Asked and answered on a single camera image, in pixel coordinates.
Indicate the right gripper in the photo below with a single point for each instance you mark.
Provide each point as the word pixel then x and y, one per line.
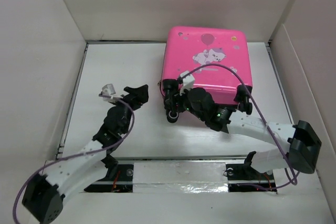
pixel 177 98

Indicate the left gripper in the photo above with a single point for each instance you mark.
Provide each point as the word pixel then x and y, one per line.
pixel 136 96

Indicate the pink hard-shell suitcase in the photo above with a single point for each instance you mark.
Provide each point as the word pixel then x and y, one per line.
pixel 217 58

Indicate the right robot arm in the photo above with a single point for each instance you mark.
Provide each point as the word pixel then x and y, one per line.
pixel 297 146

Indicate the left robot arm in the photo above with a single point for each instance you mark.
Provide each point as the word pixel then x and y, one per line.
pixel 47 192

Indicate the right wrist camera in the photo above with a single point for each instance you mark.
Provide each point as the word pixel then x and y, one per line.
pixel 186 80

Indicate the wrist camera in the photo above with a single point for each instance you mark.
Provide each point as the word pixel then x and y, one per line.
pixel 186 80
pixel 107 93

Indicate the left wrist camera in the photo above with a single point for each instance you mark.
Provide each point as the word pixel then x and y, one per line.
pixel 107 93

